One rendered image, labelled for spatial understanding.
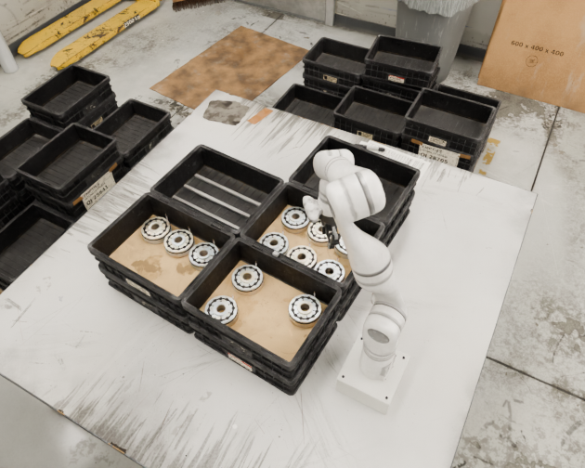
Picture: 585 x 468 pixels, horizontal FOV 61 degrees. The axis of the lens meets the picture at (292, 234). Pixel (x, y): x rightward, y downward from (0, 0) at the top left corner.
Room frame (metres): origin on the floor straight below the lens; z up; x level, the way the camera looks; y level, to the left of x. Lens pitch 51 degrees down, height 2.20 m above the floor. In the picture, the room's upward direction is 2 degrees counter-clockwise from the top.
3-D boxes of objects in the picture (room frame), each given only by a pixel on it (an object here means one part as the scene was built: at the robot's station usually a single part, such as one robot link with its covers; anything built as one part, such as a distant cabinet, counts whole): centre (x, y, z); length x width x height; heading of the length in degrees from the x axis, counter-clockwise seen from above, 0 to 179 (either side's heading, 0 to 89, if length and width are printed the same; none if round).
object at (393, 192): (1.29, -0.23, 0.87); 0.40 x 0.30 x 0.11; 57
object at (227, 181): (1.26, 0.27, 0.87); 0.40 x 0.30 x 0.11; 57
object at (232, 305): (0.79, 0.23, 0.86); 0.10 x 0.10 x 0.01
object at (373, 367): (0.62, -0.23, 0.87); 0.09 x 0.09 x 0.17; 54
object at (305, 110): (2.46, -0.14, 0.26); 0.40 x 0.30 x 0.23; 60
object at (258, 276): (0.90, 0.15, 0.86); 0.10 x 0.10 x 0.01
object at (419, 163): (1.58, -0.42, 0.70); 0.33 x 0.23 x 0.01; 60
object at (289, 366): (0.79, 0.10, 0.92); 0.40 x 0.30 x 0.02; 57
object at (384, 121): (2.26, -0.49, 0.31); 0.40 x 0.30 x 0.34; 60
